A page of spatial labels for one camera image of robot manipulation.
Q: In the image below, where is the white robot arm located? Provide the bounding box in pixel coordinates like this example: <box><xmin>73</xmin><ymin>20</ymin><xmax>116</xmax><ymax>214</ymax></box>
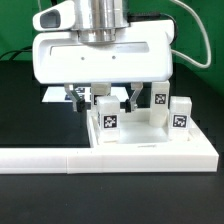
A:
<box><xmin>32</xmin><ymin>0</ymin><xmax>176</xmax><ymax>112</ymax></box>

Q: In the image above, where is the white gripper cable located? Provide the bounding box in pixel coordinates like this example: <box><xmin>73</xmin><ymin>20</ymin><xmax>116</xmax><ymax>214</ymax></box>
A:
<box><xmin>169</xmin><ymin>0</ymin><xmax>212</xmax><ymax>70</ymax></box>

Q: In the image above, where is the black cable bundle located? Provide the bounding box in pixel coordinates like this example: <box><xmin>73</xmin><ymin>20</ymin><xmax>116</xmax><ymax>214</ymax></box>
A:
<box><xmin>0</xmin><ymin>48</ymin><xmax>34</xmax><ymax>62</ymax></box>

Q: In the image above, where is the white L-shaped obstacle fence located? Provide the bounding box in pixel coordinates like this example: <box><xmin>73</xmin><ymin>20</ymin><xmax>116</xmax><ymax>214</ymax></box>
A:
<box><xmin>0</xmin><ymin>112</ymin><xmax>220</xmax><ymax>175</ymax></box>

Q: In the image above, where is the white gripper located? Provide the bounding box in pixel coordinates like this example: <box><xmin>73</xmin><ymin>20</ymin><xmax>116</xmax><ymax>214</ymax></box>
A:
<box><xmin>32</xmin><ymin>0</ymin><xmax>174</xmax><ymax>113</ymax></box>

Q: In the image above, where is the white square table top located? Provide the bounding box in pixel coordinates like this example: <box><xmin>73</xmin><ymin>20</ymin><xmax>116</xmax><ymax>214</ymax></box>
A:
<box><xmin>87</xmin><ymin>109</ymin><xmax>202</xmax><ymax>148</ymax></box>

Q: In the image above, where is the white marker sheet with tags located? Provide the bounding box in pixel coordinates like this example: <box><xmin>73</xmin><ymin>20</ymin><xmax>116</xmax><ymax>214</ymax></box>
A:
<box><xmin>42</xmin><ymin>85</ymin><xmax>128</xmax><ymax>103</ymax></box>

